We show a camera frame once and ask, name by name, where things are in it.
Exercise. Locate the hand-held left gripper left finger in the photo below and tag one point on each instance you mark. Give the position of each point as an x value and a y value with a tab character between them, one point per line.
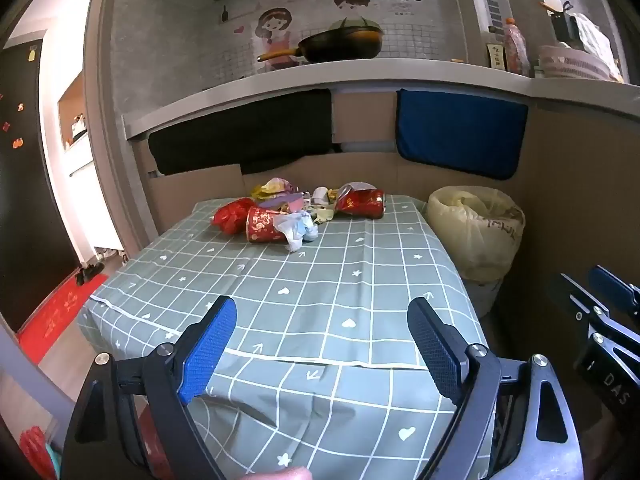
210	350

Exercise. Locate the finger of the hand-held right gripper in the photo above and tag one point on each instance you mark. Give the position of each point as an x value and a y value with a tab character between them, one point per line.
575	297
612	286

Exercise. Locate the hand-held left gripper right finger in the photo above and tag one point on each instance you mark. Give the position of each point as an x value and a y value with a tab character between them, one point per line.
437	352

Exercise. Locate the white bin with yellowish liner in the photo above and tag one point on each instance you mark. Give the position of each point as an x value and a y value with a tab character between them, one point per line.
475	230

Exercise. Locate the person's left hand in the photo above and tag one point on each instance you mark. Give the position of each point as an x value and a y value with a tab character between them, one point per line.
290	475

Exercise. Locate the brown cardboard sheet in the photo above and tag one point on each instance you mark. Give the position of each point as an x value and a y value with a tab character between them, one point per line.
195	195
575	200
350	170
362	115

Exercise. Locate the green checked tablecloth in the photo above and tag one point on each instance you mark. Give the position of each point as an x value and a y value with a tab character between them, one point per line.
325	285

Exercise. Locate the red plastic bag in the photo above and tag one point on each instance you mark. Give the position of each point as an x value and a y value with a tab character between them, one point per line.
230	215

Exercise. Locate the dark shoes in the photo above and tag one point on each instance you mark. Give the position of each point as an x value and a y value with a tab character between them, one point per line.
90	272

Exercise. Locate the white crumpled tissue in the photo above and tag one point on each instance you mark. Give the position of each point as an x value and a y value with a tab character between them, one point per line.
297	227

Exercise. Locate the red doormat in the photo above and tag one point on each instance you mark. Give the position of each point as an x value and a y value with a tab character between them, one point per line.
55	320

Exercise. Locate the pink and white packet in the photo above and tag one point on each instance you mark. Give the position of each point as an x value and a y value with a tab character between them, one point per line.
286	185

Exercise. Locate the pale yellow crumpled wrapper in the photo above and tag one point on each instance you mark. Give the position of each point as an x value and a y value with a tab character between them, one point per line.
325	205

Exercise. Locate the blue towel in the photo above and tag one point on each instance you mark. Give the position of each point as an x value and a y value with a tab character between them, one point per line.
460	135

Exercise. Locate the red fabric bundle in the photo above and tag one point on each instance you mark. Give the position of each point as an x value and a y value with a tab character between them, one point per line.
37	455

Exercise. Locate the black cloth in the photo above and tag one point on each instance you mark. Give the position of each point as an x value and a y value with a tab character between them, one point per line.
240	130

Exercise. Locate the pink plastic basket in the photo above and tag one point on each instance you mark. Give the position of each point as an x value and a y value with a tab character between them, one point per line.
570	62

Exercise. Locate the black fridge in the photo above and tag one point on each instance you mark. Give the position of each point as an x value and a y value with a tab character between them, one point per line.
25	210

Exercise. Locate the white cloth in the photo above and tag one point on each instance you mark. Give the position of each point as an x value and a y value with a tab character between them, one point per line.
597	40

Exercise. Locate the orange-capped plastic bottle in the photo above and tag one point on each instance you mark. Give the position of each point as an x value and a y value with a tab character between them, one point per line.
516	47

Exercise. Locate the small sauce bottle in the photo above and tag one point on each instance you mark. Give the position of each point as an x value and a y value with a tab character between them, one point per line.
496	52

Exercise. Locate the black utensil holder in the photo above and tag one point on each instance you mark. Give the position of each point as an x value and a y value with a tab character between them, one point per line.
564	27

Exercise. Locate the grey kitchen countertop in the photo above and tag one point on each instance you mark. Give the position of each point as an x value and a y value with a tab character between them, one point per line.
300	77

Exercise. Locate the white vent grille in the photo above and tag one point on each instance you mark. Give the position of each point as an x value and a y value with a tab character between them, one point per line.
493	10

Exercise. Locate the cartoon wall poster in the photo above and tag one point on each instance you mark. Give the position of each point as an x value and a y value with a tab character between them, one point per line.
275	25

